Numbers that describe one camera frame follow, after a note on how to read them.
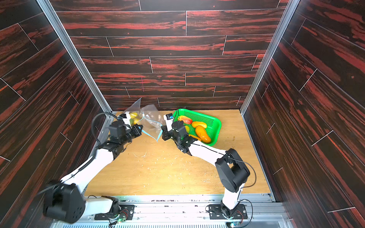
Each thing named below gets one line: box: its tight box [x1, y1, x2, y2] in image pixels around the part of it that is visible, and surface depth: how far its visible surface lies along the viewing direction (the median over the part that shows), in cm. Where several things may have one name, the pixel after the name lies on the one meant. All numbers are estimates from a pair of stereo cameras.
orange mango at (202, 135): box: [195, 125, 212, 144], surface depth 103 cm
